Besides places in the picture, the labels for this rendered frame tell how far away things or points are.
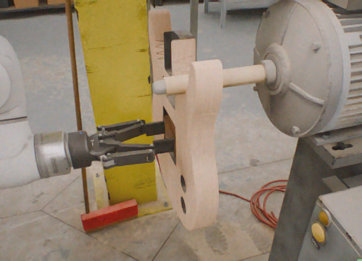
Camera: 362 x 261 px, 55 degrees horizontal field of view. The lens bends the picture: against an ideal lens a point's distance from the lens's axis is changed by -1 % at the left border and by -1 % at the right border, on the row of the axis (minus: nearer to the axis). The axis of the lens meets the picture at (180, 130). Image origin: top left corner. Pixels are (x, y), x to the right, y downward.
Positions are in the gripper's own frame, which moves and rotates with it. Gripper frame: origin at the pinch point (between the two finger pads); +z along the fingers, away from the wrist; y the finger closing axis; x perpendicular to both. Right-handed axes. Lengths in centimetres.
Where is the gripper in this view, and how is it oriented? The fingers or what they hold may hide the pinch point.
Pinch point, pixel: (168, 135)
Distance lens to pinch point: 74.8
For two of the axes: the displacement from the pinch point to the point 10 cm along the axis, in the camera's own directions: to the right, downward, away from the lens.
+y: 2.8, 4.8, -8.3
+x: -0.1, -8.6, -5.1
